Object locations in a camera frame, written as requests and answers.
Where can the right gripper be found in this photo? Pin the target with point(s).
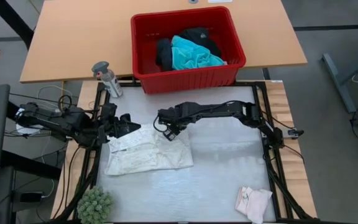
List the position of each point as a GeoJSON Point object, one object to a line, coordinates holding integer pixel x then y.
{"type": "Point", "coordinates": [174, 115]}

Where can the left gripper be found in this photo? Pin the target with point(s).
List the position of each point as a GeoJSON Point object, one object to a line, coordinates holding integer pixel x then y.
{"type": "Point", "coordinates": [109, 129]}

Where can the white knitted garment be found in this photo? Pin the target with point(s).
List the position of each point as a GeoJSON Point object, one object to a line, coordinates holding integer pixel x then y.
{"type": "Point", "coordinates": [148, 152]}

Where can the teal garment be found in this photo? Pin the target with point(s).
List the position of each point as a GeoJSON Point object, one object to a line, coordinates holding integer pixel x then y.
{"type": "Point", "coordinates": [191, 56]}

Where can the pale pink small garment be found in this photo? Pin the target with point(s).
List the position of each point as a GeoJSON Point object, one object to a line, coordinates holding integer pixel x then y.
{"type": "Point", "coordinates": [253, 202]}

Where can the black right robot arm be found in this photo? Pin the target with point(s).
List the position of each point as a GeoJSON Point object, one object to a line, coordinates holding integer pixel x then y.
{"type": "Point", "coordinates": [228, 109]}

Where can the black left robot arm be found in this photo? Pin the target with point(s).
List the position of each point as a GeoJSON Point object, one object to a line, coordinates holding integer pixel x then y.
{"type": "Point", "coordinates": [51, 121]}

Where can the red plastic laundry bin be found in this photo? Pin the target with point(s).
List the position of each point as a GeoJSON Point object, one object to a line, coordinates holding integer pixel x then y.
{"type": "Point", "coordinates": [191, 82]}

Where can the clear spray bottle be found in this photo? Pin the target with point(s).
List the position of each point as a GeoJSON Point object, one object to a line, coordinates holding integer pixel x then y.
{"type": "Point", "coordinates": [110, 82]}

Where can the light wooden side board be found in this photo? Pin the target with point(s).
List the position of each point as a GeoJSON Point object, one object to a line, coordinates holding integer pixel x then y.
{"type": "Point", "coordinates": [73, 186]}
{"type": "Point", "coordinates": [294, 174]}

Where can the green artificial plant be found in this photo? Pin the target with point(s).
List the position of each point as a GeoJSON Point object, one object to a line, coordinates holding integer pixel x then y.
{"type": "Point", "coordinates": [94, 205]}

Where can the navy garment with logo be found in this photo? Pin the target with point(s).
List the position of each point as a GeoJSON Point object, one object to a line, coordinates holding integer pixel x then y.
{"type": "Point", "coordinates": [200, 35]}

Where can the light wooden desk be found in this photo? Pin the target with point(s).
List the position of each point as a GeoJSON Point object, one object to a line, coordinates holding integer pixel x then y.
{"type": "Point", "coordinates": [73, 31]}

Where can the black power adapter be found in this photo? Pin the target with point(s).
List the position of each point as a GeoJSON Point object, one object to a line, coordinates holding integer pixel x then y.
{"type": "Point", "coordinates": [31, 197]}

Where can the black metal beam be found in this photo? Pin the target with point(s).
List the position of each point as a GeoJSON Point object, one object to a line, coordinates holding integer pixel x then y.
{"type": "Point", "coordinates": [9, 20]}

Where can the grey metal desk leg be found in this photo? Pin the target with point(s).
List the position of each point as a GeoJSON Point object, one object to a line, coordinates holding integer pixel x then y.
{"type": "Point", "coordinates": [331, 67]}

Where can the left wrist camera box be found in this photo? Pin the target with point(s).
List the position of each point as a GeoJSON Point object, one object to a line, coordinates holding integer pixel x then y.
{"type": "Point", "coordinates": [109, 109]}

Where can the black aluminium frame rail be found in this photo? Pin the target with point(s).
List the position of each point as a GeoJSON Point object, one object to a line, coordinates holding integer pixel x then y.
{"type": "Point", "coordinates": [271, 186]}
{"type": "Point", "coordinates": [95, 174]}

